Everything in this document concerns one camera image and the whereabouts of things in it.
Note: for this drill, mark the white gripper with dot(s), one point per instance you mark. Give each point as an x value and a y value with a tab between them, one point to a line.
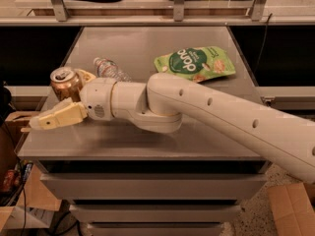
96	97

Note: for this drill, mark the orange soda can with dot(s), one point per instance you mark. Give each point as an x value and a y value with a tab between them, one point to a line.
66	83

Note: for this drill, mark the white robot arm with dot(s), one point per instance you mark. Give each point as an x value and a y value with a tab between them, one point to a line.
160	103

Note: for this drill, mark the clear plastic water bottle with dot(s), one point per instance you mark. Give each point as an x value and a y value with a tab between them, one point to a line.
106	68

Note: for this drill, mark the cardboard box left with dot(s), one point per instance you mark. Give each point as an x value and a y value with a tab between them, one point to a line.
25	202

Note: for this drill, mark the cardboard box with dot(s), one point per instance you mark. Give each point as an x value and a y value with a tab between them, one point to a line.
25	202
293	208

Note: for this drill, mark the green snack pouch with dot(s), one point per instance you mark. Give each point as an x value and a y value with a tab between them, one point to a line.
196	64

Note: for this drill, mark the cardboard box right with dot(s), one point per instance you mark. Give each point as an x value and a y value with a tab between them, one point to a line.
293	208

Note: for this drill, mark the metal shelf rail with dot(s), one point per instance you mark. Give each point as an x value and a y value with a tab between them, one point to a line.
157	12

